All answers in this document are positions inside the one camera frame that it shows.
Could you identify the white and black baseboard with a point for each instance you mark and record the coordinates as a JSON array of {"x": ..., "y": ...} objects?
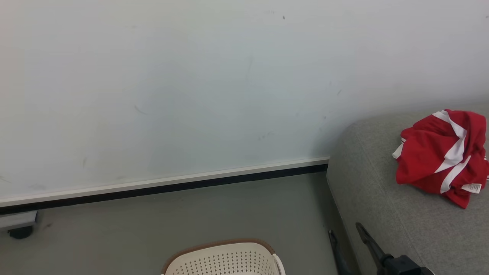
[{"x": 172, "y": 185}]

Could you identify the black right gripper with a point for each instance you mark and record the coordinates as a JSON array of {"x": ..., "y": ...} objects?
[{"x": 405, "y": 266}]

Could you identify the cream perforated laundry basket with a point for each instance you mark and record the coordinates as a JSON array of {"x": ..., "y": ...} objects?
[{"x": 223, "y": 261}]

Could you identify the grey fabric sofa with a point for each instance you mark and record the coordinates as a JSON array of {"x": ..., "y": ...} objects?
[{"x": 397, "y": 229}]

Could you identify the red garment with white stripes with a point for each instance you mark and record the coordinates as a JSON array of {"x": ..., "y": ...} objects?
[{"x": 431, "y": 156}]

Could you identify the grey cart wheel base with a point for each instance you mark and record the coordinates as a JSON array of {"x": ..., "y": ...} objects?
[{"x": 17, "y": 223}]

